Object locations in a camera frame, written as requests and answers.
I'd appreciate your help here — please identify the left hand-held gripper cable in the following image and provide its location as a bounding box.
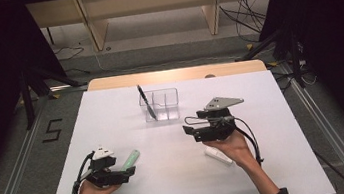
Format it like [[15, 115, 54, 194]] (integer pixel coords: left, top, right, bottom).
[[61, 151, 101, 194]]

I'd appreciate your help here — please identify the thin black floor cable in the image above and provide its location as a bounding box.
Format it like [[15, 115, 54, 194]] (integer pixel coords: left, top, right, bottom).
[[53, 43, 89, 80]]

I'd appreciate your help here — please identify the green marker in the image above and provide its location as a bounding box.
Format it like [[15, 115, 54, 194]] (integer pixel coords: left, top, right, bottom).
[[118, 149, 143, 172]]

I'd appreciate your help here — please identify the white marker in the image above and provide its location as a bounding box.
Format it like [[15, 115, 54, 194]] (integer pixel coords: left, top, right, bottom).
[[204, 143, 234, 169]]

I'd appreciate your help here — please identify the wooden table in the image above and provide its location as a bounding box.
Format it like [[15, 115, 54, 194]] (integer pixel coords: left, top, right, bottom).
[[85, 56, 269, 96]]

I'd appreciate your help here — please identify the clear plastic pen holder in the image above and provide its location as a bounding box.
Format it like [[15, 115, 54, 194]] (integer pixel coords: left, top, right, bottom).
[[137, 86, 182, 124]]

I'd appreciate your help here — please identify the person's right hand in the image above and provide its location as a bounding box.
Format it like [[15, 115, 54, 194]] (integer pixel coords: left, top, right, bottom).
[[203, 130, 259, 174]]

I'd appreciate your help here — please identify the black pen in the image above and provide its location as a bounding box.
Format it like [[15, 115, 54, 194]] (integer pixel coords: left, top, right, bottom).
[[136, 82, 159, 124]]

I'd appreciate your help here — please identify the white table sheet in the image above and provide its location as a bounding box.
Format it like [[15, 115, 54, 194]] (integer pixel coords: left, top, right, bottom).
[[32, 60, 337, 194]]

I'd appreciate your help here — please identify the black tripod stand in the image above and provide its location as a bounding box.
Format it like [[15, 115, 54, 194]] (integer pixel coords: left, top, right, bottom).
[[231, 23, 309, 97], [16, 60, 87, 130]]

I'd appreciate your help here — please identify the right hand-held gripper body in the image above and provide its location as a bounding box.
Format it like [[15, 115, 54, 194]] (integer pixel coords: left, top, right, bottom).
[[199, 93, 250, 142]]

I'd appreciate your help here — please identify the black cable bundle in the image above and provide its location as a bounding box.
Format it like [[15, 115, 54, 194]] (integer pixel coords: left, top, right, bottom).
[[217, 0, 272, 48]]

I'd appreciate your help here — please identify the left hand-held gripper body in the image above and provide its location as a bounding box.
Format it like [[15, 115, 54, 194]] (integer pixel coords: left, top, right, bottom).
[[80, 144, 121, 191]]

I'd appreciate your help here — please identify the hand-held gripper cable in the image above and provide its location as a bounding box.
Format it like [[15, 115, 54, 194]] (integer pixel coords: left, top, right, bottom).
[[61, 151, 101, 194], [183, 106, 267, 175]]

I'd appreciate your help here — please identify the right hand-held gripper cable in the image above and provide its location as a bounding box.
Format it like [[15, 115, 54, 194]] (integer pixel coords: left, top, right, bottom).
[[183, 106, 267, 175]]

